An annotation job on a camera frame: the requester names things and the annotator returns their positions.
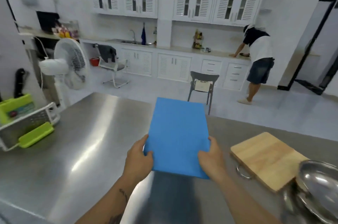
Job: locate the black door frame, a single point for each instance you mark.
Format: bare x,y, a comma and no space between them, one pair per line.
307,46

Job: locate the dark grey plastic chair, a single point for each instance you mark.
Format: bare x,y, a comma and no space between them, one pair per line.
203,86

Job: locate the red bucket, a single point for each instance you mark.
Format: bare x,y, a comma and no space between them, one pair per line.
94,61

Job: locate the blue hanging cloth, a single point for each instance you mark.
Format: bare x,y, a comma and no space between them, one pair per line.
143,36

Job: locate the person's right thumb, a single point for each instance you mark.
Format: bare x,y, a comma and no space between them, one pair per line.
203,154

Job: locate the group of condiment bottles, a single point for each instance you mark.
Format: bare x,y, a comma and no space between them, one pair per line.
66,30

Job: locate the person's left forearm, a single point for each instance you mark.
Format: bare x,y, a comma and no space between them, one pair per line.
104,202

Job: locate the person's left hand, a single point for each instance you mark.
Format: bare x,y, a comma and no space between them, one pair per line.
137,161

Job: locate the green knife block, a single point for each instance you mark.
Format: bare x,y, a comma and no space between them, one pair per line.
15,107

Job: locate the dark jacket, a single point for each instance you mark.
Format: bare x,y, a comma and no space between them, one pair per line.
107,53

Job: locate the steel mixing bowl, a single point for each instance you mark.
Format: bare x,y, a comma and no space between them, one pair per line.
315,192

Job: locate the person's right hand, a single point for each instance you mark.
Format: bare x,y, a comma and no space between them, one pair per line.
212,161

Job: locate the person's left thumb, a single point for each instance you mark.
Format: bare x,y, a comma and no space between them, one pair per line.
148,154

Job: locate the blue cutting board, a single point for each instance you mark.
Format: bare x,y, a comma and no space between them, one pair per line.
178,134

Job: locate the white frame chair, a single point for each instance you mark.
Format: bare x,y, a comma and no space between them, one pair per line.
113,69

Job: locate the white base cabinet counter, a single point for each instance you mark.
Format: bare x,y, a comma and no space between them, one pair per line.
171,64

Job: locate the steel sink faucet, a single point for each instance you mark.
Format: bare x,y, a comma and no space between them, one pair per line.
132,35

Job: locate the white standing fan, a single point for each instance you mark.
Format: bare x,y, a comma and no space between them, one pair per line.
70,64

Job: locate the steel box grater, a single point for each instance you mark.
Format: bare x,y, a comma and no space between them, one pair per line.
26,126

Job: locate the spice bottle rack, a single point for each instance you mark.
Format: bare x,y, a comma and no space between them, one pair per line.
197,40

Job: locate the black microwave oven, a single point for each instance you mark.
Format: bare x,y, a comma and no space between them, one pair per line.
47,21

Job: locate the white paper bag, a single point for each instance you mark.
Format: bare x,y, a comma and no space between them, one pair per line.
202,85

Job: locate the wooden cutting board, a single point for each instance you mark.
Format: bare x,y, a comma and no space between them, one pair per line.
266,160

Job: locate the person's right forearm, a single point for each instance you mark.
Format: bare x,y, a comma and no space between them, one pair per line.
239,201

